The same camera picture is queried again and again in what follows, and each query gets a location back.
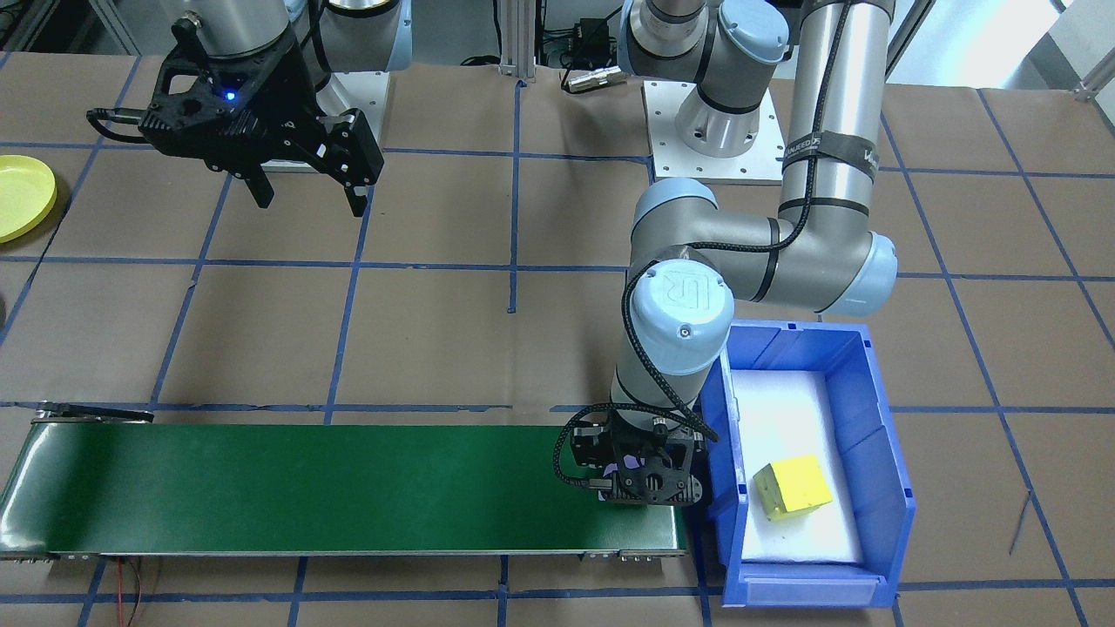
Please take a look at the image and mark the yellow foam cube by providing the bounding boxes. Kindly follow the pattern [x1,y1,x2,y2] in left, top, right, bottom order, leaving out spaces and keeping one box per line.
[753,453,833,522]

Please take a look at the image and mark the yellow round plate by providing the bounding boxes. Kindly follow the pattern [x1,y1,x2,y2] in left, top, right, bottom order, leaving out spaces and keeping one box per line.
[0,155,57,245]

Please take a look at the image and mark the white foam bin liner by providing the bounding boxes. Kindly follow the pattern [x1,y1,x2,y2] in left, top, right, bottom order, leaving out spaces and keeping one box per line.
[730,370,863,565]

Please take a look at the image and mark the blue plastic storage bin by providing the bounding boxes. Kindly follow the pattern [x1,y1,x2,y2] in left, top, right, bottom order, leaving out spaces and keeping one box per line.
[697,320,917,609]

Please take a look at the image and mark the silver metal connector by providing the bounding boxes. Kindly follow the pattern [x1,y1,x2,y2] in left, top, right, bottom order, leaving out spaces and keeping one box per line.
[562,68,626,93]

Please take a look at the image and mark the black power adapter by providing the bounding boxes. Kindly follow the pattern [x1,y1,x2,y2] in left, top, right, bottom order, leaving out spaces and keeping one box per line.
[571,17,611,66]

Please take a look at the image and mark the green conveyor belt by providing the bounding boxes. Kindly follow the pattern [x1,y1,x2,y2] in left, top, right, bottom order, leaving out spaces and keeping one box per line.
[0,402,689,563]

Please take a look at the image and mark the aluminium corner bar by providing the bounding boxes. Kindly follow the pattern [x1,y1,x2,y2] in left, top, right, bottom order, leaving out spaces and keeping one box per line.
[1073,48,1115,104]

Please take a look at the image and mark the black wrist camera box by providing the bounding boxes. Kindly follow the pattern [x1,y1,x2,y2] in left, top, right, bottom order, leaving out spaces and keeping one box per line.
[327,111,386,190]
[571,422,615,478]

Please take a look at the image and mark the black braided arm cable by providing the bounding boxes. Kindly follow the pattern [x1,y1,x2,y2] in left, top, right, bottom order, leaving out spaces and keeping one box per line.
[554,0,859,489]

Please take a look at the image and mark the V-shaped metal bar frame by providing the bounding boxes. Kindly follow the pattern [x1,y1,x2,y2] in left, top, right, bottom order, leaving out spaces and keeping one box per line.
[87,0,145,55]

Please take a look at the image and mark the short aluminium profile post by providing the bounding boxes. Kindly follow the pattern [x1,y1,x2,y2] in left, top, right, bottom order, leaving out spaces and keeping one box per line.
[498,0,538,81]

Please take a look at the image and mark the thin black wire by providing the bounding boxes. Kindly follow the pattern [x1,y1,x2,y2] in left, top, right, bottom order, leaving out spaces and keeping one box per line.
[131,557,164,627]

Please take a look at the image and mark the red and black wires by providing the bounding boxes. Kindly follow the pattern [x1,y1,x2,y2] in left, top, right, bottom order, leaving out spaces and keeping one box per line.
[116,557,142,627]

